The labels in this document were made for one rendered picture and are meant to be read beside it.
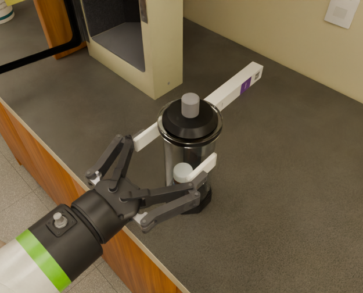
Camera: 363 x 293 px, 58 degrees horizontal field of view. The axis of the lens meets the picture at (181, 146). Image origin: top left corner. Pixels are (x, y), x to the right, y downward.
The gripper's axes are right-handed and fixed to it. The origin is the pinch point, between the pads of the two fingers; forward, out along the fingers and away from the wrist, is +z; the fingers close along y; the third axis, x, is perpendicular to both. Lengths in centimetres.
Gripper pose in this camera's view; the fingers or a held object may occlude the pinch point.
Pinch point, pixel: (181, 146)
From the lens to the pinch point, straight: 56.0
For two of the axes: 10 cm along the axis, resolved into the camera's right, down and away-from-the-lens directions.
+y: -7.4, -5.0, 4.4
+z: 6.7, -5.5, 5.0
